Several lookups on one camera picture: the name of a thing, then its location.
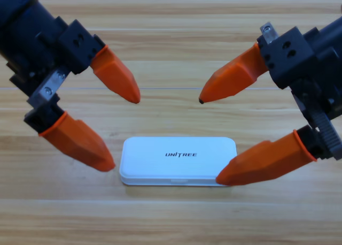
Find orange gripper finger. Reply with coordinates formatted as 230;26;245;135
23;96;116;173
199;27;317;104
57;19;142;104
215;125;331;187

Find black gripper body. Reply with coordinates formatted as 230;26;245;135
260;14;342;160
0;0;73;111

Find white Unitree pencil case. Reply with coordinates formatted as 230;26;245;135
119;136;238;187

